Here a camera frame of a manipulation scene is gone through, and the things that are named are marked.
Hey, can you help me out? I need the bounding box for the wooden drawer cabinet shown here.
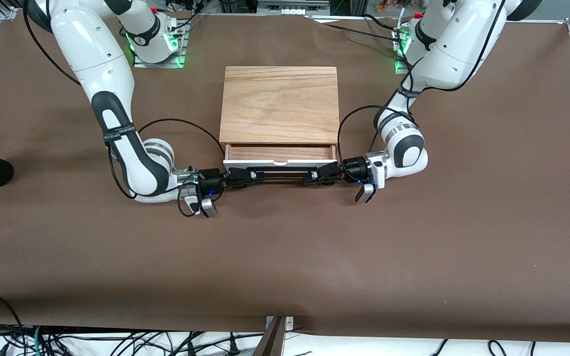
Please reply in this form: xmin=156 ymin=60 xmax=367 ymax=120
xmin=219 ymin=65 xmax=341 ymax=161

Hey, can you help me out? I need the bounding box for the black power cable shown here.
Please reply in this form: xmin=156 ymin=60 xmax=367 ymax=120
xmin=315 ymin=14 xmax=404 ymax=41

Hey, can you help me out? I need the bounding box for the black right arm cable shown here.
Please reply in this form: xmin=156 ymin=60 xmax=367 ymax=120
xmin=109 ymin=118 xmax=226 ymax=218

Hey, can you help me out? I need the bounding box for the dark wooden beam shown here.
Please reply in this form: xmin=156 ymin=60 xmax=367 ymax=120
xmin=252 ymin=316 xmax=285 ymax=356

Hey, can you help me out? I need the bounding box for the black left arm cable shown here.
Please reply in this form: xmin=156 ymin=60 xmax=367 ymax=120
xmin=337 ymin=105 xmax=417 ymax=164

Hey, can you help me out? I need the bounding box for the brown paper table cover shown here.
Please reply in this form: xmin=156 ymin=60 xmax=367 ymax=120
xmin=0 ymin=11 xmax=570 ymax=343

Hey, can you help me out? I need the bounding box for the white-fronted drawer with handle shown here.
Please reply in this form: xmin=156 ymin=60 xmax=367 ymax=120
xmin=223 ymin=143 xmax=338 ymax=169

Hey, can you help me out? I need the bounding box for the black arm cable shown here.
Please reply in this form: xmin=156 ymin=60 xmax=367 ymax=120
xmin=337 ymin=105 xmax=417 ymax=164
xmin=109 ymin=118 xmax=226 ymax=218

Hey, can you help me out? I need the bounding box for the silver equipment box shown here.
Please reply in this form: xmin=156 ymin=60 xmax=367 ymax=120
xmin=257 ymin=0 xmax=331 ymax=15

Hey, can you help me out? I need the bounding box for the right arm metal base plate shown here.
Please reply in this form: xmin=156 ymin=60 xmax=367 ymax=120
xmin=133 ymin=49 xmax=187 ymax=69

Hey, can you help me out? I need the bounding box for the silver metal bracket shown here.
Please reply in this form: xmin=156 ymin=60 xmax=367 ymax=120
xmin=265 ymin=316 xmax=294 ymax=331

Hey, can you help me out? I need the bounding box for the black metal drawer handle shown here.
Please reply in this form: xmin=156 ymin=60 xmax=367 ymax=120
xmin=245 ymin=167 xmax=318 ymax=184

